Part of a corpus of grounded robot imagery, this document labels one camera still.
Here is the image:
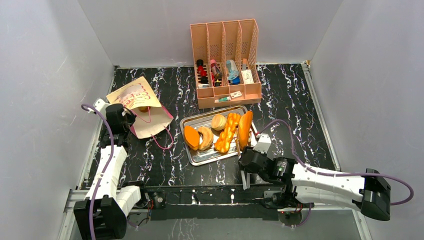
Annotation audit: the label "small white packet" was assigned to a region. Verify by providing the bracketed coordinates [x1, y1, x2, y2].
[230, 91, 243, 99]

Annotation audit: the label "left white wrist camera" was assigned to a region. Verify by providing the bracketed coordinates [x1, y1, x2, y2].
[93, 98, 111, 116]

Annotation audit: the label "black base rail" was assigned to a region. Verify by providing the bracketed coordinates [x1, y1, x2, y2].
[147, 184, 284, 221]

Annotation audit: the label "orange desk file organizer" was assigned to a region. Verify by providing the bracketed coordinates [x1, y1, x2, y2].
[190, 18, 262, 109]

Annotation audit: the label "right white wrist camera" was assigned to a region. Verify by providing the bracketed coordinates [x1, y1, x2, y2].
[253, 133, 272, 154]

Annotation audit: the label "long orange fake baguette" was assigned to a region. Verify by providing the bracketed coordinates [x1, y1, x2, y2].
[237, 110, 253, 151]

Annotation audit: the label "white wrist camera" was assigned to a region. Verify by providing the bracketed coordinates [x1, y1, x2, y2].
[253, 133, 272, 154]
[93, 98, 111, 116]

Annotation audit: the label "blue tape dispenser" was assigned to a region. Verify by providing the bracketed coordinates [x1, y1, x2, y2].
[225, 59, 240, 85]

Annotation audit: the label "black red item in organizer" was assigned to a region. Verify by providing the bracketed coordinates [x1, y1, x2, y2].
[196, 59, 209, 85]

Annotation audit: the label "metal tongs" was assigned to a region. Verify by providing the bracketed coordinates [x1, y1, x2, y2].
[235, 126, 257, 190]

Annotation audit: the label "green tube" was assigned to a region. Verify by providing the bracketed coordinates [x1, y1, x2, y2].
[214, 96, 231, 103]

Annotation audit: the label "pink bottle in organizer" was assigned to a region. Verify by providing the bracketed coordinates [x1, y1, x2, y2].
[210, 59, 223, 87]

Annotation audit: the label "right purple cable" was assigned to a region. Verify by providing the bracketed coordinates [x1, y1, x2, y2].
[255, 119, 415, 229]

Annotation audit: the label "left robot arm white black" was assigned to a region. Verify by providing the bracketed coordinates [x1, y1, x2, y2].
[73, 103, 150, 240]

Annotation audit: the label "orange braided fake bread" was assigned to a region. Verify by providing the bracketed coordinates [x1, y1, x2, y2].
[214, 113, 241, 154]

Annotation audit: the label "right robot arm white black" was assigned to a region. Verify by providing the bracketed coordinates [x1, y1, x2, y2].
[240, 147, 391, 221]

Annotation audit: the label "white box in organizer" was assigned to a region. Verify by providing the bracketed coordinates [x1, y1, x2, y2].
[241, 69, 255, 84]

